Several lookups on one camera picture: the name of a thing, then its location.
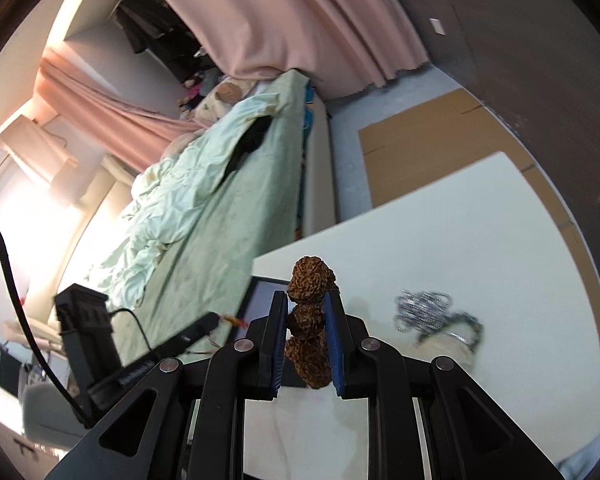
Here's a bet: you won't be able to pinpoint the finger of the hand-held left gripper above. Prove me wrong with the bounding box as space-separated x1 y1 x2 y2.
150 312 220 362

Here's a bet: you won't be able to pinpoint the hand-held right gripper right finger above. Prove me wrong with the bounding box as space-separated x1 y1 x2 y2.
324 290 566 480

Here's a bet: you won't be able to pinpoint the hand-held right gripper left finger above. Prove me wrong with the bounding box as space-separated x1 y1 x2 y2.
45 291 288 480

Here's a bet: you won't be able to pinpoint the red yellow cord bracelet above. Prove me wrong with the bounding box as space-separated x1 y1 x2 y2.
207 312 248 356

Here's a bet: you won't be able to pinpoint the black jewelry box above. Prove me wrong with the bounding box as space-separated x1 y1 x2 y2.
240 275 326 390

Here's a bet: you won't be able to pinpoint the brown bead bracelet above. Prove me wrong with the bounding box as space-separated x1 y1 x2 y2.
286 255 339 390

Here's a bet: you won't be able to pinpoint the silver bead chain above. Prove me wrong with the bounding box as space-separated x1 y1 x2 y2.
394 289 454 334

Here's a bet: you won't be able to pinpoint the silver bangle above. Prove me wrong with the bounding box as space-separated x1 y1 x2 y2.
420 312 484 354

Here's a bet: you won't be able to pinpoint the bed with green sheet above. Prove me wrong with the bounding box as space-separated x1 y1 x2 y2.
80 69 339 361

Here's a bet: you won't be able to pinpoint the white table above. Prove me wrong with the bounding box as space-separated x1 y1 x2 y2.
242 152 600 480

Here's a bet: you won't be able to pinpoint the light green duvet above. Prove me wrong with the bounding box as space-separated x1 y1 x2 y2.
82 95 281 307

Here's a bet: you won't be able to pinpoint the hanging peach cloth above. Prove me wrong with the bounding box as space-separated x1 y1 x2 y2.
0 114 79 187

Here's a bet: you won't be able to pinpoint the black garment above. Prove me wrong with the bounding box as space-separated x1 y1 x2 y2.
222 116 276 182

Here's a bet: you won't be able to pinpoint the pink window curtain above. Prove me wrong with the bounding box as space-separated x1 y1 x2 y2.
32 49 206 172

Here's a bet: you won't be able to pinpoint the cardboard floor sheets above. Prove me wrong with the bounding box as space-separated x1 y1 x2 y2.
358 88 600 361

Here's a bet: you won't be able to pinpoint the plush toys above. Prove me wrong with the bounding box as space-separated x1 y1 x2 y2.
176 72 216 112

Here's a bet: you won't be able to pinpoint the printed pillow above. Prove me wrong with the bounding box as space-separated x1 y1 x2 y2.
195 77 262 127

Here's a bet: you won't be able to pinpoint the hanging dark clothes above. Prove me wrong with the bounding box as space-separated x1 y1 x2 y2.
114 0 222 87

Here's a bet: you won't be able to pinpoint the large pink curtain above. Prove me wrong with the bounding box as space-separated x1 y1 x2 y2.
130 0 431 102

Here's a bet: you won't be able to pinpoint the thick black cable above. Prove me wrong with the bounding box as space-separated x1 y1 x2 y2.
0 206 93 428

